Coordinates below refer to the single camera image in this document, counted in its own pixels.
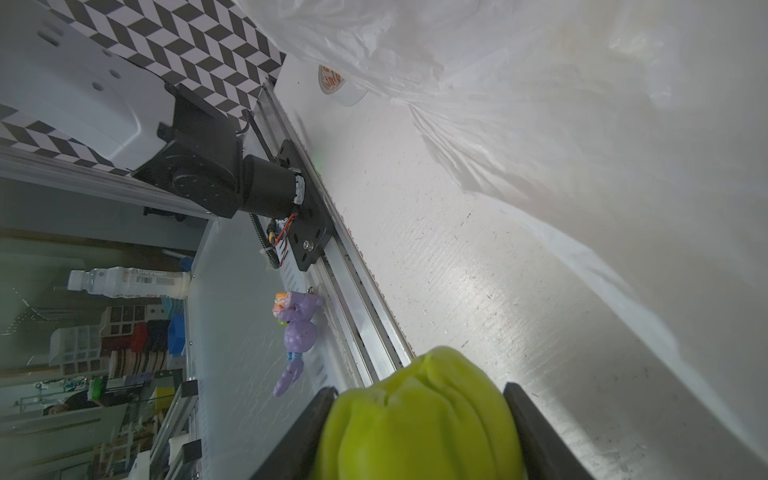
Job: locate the green chayote fake fruit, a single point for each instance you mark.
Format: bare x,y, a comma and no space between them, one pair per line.
441,417

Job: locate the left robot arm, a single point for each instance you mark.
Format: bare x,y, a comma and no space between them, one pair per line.
163,135

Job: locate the white storage drawer rack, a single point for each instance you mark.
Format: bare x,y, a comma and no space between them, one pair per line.
76,350

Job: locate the purple octopus toy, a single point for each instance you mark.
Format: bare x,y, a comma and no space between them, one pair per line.
295,310

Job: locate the white plastic bottle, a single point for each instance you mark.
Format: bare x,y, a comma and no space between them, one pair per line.
130,283

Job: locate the white plastic bag fruit print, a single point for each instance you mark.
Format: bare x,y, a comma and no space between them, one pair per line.
629,136

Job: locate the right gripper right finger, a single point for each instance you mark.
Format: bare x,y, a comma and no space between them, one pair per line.
545,454

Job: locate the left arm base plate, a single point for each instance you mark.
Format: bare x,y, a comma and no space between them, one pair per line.
312,229

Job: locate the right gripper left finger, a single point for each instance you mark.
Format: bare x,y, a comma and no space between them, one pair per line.
294,455

